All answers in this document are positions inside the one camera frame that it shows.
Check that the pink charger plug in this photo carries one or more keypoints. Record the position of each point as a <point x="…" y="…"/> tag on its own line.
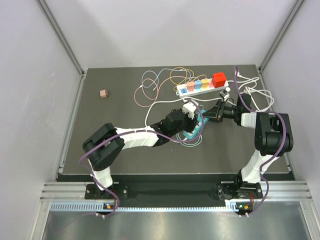
<point x="104" y="93"/>

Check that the salmon charger plug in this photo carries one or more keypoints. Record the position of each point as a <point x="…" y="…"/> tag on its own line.
<point x="190" y="86"/>

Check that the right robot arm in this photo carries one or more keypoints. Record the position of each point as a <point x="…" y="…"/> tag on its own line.
<point x="273" y="138"/>

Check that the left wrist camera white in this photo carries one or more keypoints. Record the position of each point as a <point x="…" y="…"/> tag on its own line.
<point x="189" y="108"/>

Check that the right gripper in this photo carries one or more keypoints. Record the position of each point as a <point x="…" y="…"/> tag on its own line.
<point x="217" y="113"/>

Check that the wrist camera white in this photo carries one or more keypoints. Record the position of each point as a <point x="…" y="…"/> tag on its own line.
<point x="225" y="94"/>
<point x="189" y="108"/>

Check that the grey slotted cable duct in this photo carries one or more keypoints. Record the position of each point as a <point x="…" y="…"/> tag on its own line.
<point x="69" y="206"/>

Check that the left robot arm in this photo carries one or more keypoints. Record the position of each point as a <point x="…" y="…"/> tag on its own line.
<point x="103" y="147"/>

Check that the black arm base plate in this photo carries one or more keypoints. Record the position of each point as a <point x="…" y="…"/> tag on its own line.
<point x="212" y="190"/>

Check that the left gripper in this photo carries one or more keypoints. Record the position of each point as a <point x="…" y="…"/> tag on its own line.
<point x="191" y="123"/>

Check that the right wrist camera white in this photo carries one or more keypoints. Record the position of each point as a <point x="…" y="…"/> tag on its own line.
<point x="225" y="94"/>

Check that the red cube plug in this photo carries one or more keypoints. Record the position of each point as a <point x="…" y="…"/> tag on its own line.
<point x="219" y="79"/>

